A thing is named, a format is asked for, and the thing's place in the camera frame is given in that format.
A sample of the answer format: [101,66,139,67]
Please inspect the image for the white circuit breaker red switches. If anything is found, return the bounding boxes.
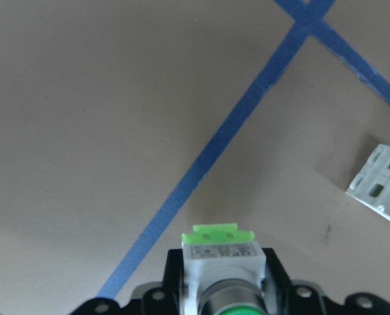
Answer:
[344,143,390,230]

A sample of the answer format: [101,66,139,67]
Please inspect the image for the green push button switch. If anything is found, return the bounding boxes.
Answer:
[180,222,267,315]

